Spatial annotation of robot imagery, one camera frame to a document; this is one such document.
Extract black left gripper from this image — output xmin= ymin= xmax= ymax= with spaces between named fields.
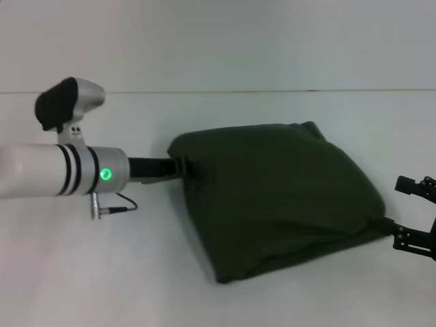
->
xmin=126 ymin=155 xmax=202 ymax=182

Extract dark green t-shirt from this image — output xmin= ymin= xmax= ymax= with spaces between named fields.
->
xmin=166 ymin=121 xmax=390 ymax=284

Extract left arm cable with plug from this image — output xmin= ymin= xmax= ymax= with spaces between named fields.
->
xmin=89 ymin=191 xmax=139 ymax=221

